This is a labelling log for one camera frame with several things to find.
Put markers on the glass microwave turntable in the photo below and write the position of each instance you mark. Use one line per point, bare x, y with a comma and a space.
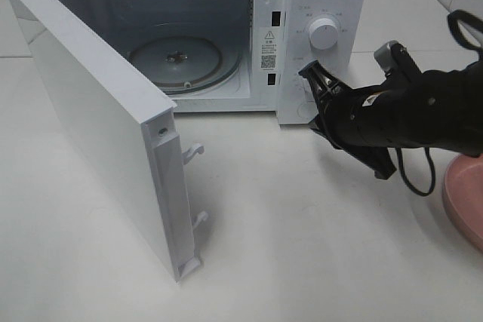
185, 64

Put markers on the white warning label sticker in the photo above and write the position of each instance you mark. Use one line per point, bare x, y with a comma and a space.
268, 45

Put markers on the white upper microwave knob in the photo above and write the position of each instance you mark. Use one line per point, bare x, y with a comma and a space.
323, 32

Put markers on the white microwave door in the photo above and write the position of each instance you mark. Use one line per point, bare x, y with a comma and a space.
122, 124

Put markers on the white microwave oven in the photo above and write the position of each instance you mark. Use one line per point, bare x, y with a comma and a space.
126, 25

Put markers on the pink round plate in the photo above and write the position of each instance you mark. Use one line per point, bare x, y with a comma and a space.
462, 197

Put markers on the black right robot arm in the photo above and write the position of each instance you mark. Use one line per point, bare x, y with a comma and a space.
446, 107

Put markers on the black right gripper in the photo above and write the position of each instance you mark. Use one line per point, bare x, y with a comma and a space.
362, 122

